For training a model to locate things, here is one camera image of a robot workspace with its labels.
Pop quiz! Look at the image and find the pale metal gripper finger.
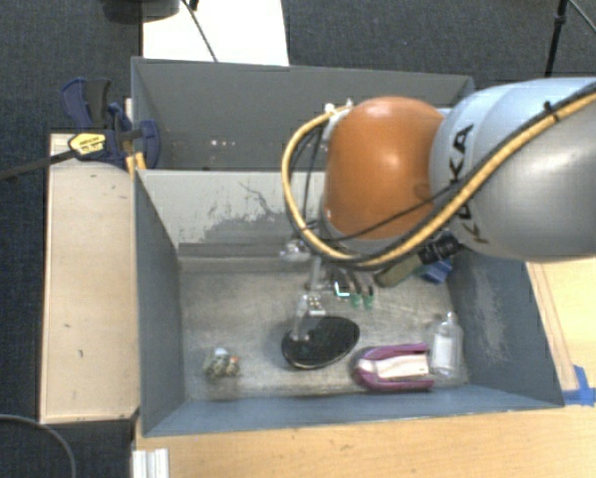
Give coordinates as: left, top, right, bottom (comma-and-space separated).
305, 300, 328, 342
290, 292, 313, 344

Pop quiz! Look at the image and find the black oval disc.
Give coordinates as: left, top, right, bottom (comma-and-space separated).
280, 315, 362, 370

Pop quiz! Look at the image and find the grey metal bin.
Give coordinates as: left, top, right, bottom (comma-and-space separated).
130, 56, 566, 439

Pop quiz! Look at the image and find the purple and white stapler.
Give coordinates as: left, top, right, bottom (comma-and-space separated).
351, 342, 437, 394

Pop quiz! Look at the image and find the clear plastic bottle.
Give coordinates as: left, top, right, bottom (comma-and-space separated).
429, 311, 465, 379

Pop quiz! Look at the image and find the pale wood board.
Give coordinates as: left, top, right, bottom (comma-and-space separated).
38, 131, 143, 425

